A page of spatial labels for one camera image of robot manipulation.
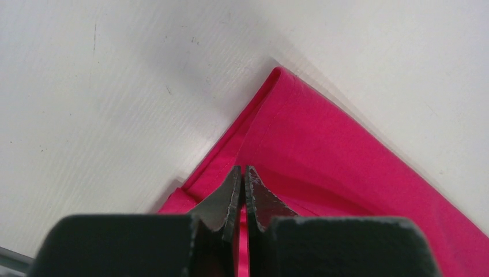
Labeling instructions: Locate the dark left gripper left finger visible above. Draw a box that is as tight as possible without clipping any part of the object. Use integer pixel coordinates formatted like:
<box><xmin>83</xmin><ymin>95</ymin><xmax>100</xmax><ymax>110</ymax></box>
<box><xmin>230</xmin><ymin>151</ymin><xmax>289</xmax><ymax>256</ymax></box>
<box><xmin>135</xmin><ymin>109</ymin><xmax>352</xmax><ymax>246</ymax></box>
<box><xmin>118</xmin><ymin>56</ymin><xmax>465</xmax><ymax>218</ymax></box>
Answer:
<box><xmin>28</xmin><ymin>166</ymin><xmax>242</xmax><ymax>276</ymax></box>

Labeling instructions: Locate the magenta t shirt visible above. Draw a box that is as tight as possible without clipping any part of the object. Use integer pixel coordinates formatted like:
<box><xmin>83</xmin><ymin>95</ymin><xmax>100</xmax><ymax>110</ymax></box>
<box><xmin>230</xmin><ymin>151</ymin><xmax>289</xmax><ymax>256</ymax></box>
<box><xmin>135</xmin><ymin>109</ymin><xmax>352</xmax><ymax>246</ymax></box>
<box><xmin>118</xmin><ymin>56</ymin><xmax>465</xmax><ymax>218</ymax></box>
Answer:
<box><xmin>160</xmin><ymin>67</ymin><xmax>488</xmax><ymax>276</ymax></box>

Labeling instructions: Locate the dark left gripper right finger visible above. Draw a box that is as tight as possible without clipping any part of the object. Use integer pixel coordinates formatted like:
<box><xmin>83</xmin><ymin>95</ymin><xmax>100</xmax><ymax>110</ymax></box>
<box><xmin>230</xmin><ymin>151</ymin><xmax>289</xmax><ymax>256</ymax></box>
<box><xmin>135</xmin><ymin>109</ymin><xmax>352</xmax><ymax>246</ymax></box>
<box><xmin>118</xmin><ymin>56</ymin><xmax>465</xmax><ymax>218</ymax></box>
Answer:
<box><xmin>244</xmin><ymin>166</ymin><xmax>442</xmax><ymax>276</ymax></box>

